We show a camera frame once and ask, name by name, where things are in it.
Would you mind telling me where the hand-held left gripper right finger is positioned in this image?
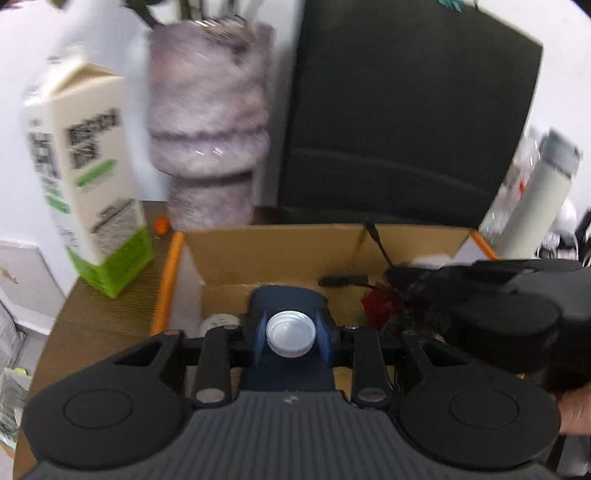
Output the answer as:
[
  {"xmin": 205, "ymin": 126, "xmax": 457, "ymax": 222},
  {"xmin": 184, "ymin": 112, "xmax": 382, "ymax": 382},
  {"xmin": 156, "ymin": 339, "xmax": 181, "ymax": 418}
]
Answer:
[{"xmin": 315, "ymin": 309, "xmax": 469, "ymax": 408}]

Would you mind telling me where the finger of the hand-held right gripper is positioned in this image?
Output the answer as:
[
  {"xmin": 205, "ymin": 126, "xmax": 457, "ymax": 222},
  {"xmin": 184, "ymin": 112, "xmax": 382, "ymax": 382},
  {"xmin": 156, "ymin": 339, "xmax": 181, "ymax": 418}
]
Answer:
[
  {"xmin": 402, "ymin": 295, "xmax": 455, "ymax": 335},
  {"xmin": 385, "ymin": 264, "xmax": 474, "ymax": 301}
]

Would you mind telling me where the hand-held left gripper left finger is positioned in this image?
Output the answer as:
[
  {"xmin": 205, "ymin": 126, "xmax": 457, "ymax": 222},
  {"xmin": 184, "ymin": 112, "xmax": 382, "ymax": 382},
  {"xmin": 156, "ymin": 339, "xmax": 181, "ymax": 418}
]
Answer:
[{"xmin": 111, "ymin": 309, "xmax": 269, "ymax": 408}]

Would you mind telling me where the navy bottle with white cap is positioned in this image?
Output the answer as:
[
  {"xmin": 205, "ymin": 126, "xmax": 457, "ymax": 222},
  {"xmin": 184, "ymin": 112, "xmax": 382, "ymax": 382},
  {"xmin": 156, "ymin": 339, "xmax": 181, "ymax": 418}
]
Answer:
[{"xmin": 240, "ymin": 285, "xmax": 338, "ymax": 393}]

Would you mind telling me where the black braided usb cable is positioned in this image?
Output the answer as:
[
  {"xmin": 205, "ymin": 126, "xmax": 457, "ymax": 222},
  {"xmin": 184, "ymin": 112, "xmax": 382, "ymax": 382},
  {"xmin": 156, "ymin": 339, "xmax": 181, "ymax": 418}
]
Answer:
[{"xmin": 318, "ymin": 220, "xmax": 416, "ymax": 333}]

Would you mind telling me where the red cardboard box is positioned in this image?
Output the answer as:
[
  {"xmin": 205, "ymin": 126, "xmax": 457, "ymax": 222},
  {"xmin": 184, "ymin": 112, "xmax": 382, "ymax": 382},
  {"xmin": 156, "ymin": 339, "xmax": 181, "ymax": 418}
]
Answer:
[{"xmin": 150, "ymin": 224, "xmax": 502, "ymax": 393}]

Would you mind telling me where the person's right hand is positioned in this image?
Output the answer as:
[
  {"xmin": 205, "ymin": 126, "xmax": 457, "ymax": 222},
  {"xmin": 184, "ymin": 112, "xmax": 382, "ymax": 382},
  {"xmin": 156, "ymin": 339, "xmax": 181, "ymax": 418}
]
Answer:
[{"xmin": 558, "ymin": 389, "xmax": 591, "ymax": 435}]

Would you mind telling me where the dark red fuzzy item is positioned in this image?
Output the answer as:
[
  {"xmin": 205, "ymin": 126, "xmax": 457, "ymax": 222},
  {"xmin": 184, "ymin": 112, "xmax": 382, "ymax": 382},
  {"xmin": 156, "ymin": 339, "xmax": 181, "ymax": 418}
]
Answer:
[{"xmin": 360, "ymin": 286, "xmax": 402, "ymax": 330}]

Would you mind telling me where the white thermos bottle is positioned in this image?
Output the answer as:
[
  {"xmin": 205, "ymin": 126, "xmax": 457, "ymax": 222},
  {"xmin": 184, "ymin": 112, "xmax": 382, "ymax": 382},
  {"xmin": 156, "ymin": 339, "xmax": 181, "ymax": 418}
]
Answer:
[{"xmin": 499, "ymin": 130, "xmax": 581, "ymax": 261}]

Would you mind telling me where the clear plastic water bottle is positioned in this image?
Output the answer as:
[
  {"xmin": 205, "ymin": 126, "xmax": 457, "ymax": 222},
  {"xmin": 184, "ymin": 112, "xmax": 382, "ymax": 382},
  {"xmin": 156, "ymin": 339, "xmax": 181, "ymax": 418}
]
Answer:
[{"xmin": 480, "ymin": 124, "xmax": 550, "ymax": 241}]

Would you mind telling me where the wooden desk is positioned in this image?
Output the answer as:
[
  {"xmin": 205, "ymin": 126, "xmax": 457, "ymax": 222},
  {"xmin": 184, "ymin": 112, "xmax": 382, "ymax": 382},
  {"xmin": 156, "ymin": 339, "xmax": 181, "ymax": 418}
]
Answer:
[{"xmin": 14, "ymin": 200, "xmax": 278, "ymax": 480}]

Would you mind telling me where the purple ceramic vase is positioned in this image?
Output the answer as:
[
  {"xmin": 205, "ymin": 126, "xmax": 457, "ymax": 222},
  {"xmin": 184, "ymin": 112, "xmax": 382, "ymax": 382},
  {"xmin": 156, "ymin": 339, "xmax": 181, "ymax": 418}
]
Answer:
[{"xmin": 148, "ymin": 21, "xmax": 273, "ymax": 232}]

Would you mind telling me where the milk carton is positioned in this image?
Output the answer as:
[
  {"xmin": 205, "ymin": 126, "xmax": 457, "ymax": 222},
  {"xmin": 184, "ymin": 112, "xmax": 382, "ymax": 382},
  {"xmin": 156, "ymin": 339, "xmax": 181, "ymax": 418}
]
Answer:
[{"xmin": 23, "ymin": 44, "xmax": 155, "ymax": 298}]

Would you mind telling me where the white flat board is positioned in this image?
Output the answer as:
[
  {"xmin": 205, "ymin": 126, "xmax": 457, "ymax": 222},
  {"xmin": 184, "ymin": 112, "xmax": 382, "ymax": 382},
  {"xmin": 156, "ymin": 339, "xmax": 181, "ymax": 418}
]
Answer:
[{"xmin": 0, "ymin": 240, "xmax": 66, "ymax": 334}]

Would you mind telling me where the cluttered rack shelf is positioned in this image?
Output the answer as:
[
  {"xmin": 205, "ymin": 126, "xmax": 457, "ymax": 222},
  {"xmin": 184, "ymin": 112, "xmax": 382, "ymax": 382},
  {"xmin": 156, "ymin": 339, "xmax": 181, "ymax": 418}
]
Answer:
[{"xmin": 0, "ymin": 300, "xmax": 33, "ymax": 444}]

